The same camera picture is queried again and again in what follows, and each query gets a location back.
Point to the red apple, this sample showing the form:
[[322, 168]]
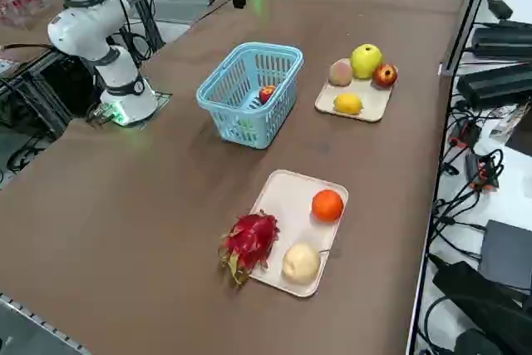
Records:
[[267, 94]]

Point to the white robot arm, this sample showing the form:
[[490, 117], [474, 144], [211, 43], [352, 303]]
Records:
[[79, 31]]

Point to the light blue plastic basket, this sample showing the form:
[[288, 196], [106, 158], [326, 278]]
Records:
[[245, 142]]

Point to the yellow lemon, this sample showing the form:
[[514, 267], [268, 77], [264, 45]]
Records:
[[348, 104]]

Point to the cream plastic tray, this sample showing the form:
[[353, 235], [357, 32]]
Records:
[[291, 201], [376, 101]]

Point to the orange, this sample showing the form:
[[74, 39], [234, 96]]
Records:
[[328, 205]]

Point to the pink green peach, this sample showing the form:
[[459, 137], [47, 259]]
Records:
[[341, 73]]

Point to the red pomegranate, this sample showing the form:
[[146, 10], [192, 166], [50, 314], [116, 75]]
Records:
[[385, 76]]

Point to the small black power adapter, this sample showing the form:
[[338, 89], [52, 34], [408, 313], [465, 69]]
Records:
[[500, 8]]

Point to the red dragon fruit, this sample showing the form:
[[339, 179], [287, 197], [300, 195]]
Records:
[[251, 243]]

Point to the black power brick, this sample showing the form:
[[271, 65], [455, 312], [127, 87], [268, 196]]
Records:
[[503, 41], [494, 85]]

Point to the black orange adapter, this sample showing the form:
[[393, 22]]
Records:
[[484, 172], [467, 134]]

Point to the pale cream pear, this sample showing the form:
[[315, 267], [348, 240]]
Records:
[[300, 265]]

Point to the dark grey flat box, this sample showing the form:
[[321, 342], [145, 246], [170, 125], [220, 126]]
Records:
[[509, 251]]

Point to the large black bag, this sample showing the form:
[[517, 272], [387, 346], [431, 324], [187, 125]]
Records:
[[478, 301]]

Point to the aluminium profile post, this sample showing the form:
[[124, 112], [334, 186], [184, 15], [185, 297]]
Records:
[[469, 18]]

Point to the aluminium rail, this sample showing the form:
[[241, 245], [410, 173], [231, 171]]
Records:
[[33, 321]]

